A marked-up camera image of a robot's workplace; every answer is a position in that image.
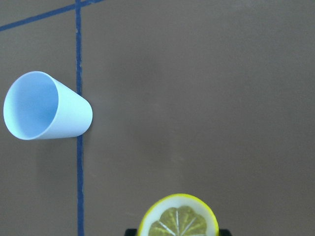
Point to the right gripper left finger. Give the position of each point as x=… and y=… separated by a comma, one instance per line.
x=131, y=232

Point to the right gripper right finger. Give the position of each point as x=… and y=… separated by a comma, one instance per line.
x=224, y=232

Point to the lemon slice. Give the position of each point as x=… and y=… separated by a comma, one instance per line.
x=179, y=215

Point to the light blue cup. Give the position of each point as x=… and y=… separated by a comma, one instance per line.
x=37, y=106

